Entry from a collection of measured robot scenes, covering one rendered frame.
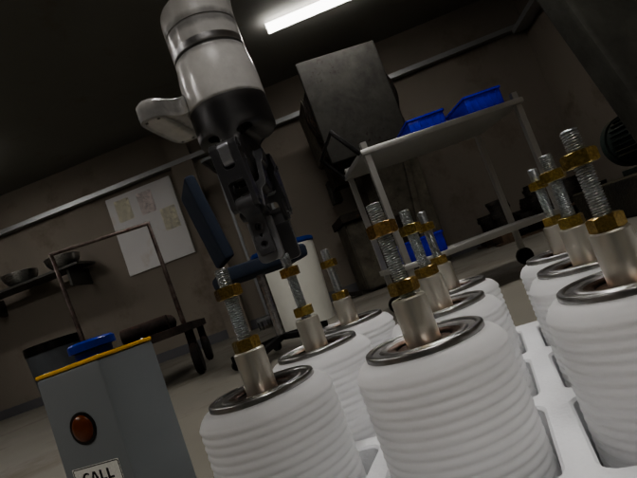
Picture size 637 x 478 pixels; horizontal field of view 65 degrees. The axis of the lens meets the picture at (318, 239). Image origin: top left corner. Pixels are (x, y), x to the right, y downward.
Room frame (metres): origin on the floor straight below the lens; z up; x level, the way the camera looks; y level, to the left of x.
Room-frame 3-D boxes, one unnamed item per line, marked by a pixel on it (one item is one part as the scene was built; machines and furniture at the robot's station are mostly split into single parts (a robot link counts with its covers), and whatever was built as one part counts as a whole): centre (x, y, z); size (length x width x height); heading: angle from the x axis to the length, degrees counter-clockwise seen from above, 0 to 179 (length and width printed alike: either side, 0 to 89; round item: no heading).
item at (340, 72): (5.56, -0.67, 1.31); 1.35 x 1.20 x 2.63; 85
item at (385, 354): (0.32, -0.04, 0.25); 0.08 x 0.08 x 0.01
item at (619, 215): (0.28, -0.15, 0.29); 0.02 x 0.02 x 0.01; 89
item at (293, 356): (0.46, 0.04, 0.25); 0.08 x 0.08 x 0.01
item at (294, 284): (0.46, 0.04, 0.31); 0.01 x 0.01 x 0.08
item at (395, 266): (0.32, -0.04, 0.31); 0.01 x 0.01 x 0.08
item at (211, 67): (0.47, 0.06, 0.52); 0.11 x 0.09 x 0.06; 81
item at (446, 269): (0.54, -0.11, 0.26); 0.02 x 0.02 x 0.03
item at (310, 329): (0.46, 0.04, 0.26); 0.02 x 0.02 x 0.03
